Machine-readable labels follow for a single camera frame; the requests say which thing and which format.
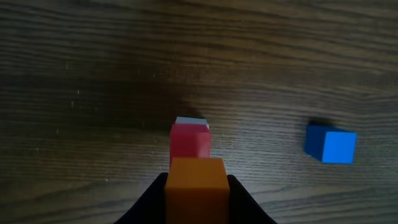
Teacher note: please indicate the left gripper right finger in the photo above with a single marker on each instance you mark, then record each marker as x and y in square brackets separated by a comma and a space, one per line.
[244, 207]

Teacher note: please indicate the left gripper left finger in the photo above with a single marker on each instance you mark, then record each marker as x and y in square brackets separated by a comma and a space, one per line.
[149, 205]

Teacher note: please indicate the orange cube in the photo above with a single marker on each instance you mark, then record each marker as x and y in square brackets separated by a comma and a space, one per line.
[197, 193]

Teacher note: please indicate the red cube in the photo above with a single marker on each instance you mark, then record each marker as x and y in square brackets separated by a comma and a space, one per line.
[188, 143]

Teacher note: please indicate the white cube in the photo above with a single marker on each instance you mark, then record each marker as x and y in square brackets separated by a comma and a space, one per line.
[190, 120]

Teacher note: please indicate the blue cube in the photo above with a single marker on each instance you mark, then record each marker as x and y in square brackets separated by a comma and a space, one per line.
[337, 147]

